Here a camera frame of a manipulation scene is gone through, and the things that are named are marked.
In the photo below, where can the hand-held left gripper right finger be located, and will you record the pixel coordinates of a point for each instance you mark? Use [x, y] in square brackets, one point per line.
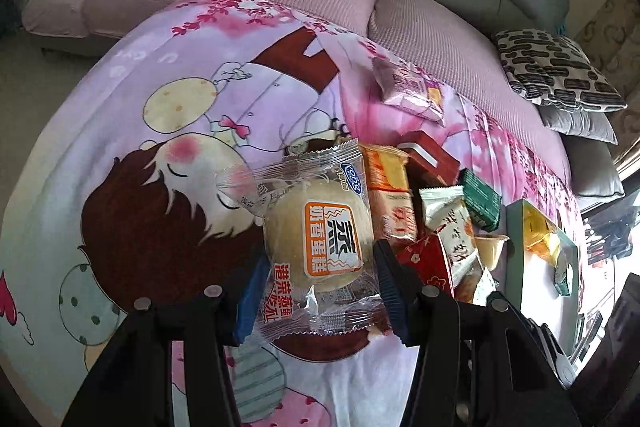
[390, 287]

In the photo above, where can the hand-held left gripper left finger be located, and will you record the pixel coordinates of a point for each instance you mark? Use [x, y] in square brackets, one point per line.
[250, 302]

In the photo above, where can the red flower-print triangular packet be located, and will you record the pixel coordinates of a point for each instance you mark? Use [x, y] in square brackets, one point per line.
[425, 259]

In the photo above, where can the clear crinkled snack packet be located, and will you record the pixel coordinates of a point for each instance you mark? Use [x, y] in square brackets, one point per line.
[475, 287]

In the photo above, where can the white calligraphy snack packet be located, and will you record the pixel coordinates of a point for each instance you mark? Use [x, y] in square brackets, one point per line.
[450, 222]

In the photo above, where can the clear-wrapped steamed cake packet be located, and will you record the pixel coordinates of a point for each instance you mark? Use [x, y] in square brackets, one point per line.
[310, 237]

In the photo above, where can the orange jelly cup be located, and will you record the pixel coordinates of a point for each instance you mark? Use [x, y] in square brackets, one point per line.
[490, 249]

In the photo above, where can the teal-rimmed white box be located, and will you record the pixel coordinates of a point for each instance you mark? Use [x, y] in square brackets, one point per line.
[515, 257]

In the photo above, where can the orange cracker packet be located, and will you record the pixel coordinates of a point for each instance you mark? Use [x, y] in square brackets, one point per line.
[390, 192]

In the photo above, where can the green snack packet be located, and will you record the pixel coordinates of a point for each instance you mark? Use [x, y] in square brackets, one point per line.
[480, 199]

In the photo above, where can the dark red box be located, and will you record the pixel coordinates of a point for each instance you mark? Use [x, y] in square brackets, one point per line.
[430, 157]

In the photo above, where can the yellow snack packet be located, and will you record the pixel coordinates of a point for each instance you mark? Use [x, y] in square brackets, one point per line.
[542, 237]

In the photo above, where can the green and white packet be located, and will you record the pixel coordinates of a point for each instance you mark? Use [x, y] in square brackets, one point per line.
[562, 282]

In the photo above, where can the pink snack packet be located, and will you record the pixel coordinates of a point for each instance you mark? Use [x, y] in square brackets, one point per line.
[405, 89]

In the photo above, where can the printed pink blanket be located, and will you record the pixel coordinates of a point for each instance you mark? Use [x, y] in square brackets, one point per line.
[150, 117]

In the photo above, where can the grey cushion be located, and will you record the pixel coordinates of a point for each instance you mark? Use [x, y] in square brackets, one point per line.
[580, 122]

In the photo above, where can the black and white patterned cushion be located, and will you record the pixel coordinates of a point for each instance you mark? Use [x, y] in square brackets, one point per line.
[555, 67]

